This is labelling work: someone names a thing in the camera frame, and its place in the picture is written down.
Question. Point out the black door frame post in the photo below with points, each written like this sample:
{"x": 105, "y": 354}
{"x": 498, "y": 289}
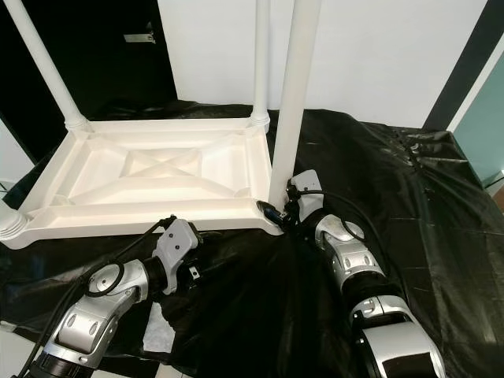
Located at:
{"x": 463, "y": 71}

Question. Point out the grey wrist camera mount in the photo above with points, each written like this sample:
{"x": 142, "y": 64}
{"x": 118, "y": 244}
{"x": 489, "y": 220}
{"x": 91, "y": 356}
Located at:
{"x": 305, "y": 191}
{"x": 177, "y": 246}

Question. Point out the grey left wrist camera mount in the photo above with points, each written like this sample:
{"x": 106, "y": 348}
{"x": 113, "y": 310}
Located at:
{"x": 177, "y": 246}

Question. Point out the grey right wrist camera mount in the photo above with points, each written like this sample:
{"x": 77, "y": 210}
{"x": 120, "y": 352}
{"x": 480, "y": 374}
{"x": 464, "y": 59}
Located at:
{"x": 305, "y": 191}

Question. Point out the brown wooden furniture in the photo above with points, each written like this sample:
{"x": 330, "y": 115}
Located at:
{"x": 499, "y": 181}

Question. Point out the black plastic table cover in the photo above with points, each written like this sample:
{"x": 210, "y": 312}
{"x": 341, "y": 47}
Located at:
{"x": 283, "y": 299}

